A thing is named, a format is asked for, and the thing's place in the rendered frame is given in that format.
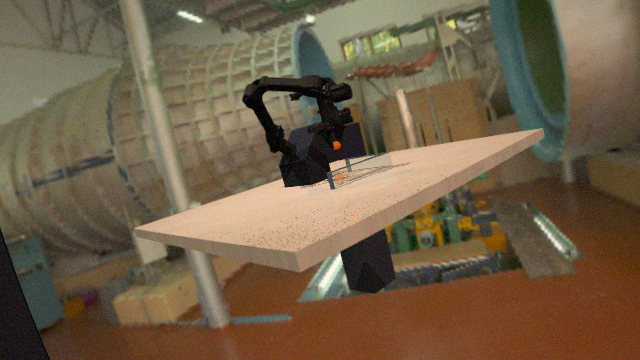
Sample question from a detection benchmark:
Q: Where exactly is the clear low walls forming corner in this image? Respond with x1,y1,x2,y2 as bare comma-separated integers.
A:
331,152,393,189

